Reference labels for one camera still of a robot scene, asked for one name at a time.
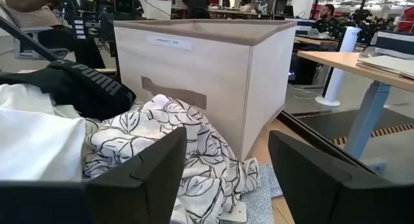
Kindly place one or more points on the person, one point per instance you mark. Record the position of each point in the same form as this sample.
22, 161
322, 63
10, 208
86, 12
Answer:
328, 21
26, 10
195, 0

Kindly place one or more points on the wooden desk blue legs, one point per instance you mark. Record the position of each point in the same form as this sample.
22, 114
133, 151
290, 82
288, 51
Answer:
368, 114

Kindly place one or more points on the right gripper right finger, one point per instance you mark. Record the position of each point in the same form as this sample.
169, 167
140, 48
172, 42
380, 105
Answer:
323, 191

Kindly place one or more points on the navy and white bin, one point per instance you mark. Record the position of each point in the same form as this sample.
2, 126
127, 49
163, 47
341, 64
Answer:
394, 42
305, 25

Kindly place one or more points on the black camera rig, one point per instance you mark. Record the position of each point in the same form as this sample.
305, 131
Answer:
123, 4

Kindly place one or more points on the black mat hazard-striped edges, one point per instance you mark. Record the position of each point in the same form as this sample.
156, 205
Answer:
323, 123

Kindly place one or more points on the white pillar stand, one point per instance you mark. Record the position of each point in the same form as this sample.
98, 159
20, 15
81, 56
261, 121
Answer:
336, 78

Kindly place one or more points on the black Puma garment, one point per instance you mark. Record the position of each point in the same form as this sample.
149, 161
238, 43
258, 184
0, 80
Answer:
81, 88

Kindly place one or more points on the cardboard box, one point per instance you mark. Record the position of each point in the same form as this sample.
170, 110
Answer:
200, 72

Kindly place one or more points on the grey office chair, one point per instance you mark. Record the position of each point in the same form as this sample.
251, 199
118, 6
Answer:
22, 39

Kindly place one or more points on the plain white garment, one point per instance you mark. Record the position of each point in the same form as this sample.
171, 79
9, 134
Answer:
35, 143

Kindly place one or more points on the stack of papers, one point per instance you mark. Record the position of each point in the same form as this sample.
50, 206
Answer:
388, 63

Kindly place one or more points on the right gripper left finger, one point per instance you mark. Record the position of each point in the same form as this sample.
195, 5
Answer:
145, 185

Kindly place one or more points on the light blue patterned shirt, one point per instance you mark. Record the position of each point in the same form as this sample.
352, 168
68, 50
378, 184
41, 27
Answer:
260, 201

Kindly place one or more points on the white paper garment tag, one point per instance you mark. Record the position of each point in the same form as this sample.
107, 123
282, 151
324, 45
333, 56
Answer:
236, 212

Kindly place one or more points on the white leaf-print cloth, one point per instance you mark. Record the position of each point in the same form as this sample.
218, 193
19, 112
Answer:
181, 133

